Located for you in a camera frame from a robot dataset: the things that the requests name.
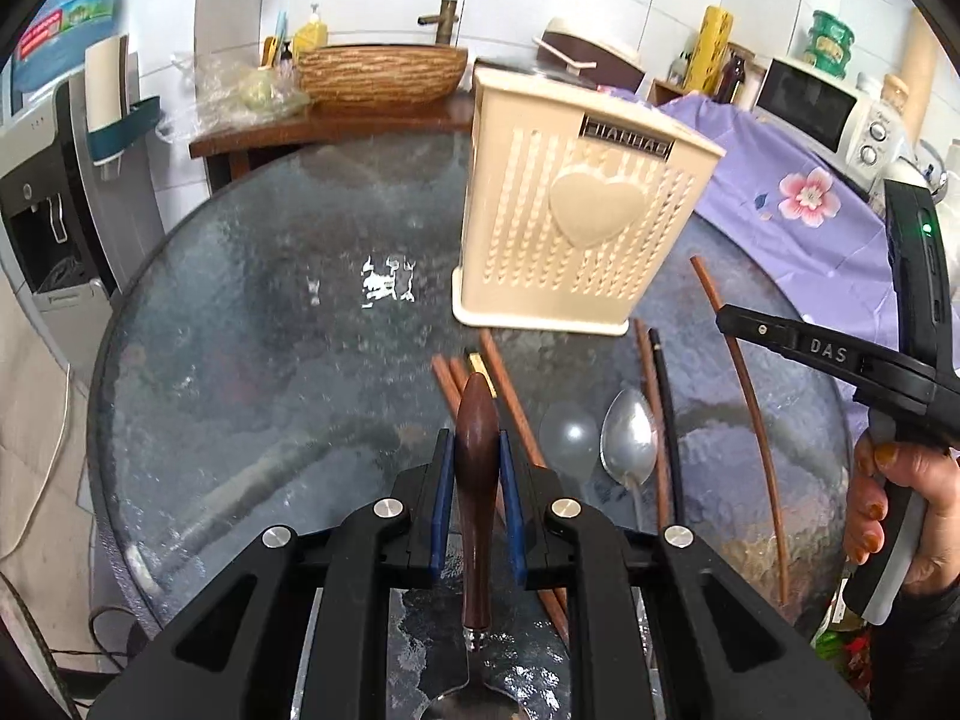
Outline wooden counter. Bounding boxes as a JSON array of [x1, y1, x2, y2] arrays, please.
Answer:
[[189, 91, 473, 190]]

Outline person right hand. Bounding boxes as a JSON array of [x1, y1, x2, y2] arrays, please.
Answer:
[[843, 434, 958, 596]]

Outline wooden handled metal spoon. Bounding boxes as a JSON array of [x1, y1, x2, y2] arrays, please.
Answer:
[[421, 372, 527, 718]]

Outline yellow roll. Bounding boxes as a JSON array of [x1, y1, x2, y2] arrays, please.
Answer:
[[683, 5, 734, 96]]

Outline green stacked containers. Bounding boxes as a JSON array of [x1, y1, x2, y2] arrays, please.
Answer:
[[800, 10, 854, 80]]

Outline purple floral cloth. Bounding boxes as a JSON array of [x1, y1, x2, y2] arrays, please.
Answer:
[[610, 85, 921, 407]]

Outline brass faucet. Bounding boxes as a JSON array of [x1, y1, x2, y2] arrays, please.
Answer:
[[416, 0, 459, 46]]

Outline brown white rice cooker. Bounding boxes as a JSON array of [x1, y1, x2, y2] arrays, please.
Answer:
[[535, 18, 644, 93]]

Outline dark sauce bottle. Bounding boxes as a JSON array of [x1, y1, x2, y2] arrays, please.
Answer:
[[715, 52, 747, 104]]

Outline paper cup holder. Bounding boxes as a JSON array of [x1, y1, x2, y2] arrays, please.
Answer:
[[85, 34, 161, 181]]

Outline silver metal spoon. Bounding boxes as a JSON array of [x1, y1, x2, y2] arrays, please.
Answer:
[[599, 387, 656, 530]]

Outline clear plastic bag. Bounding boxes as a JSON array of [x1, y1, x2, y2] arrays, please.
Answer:
[[155, 54, 311, 145]]

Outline blue water jug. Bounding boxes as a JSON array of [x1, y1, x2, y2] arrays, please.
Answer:
[[10, 0, 119, 110]]

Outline round glass table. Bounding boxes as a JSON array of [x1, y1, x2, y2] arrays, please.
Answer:
[[88, 135, 851, 718]]

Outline woven brown basin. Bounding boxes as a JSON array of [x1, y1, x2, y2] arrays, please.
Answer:
[[296, 44, 469, 109]]

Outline black gold-banded chopstick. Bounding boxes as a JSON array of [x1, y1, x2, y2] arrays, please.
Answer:
[[464, 348, 498, 398], [647, 328, 686, 525]]

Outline yellow soap bottle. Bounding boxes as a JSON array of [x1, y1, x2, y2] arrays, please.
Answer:
[[291, 4, 329, 62]]

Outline beige plastic utensil holder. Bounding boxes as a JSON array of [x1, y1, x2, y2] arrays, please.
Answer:
[[452, 67, 726, 337]]

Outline white microwave oven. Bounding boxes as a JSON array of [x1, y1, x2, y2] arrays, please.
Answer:
[[752, 57, 914, 190]]

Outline white water dispenser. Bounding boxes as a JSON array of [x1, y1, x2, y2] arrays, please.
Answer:
[[2, 70, 164, 377]]

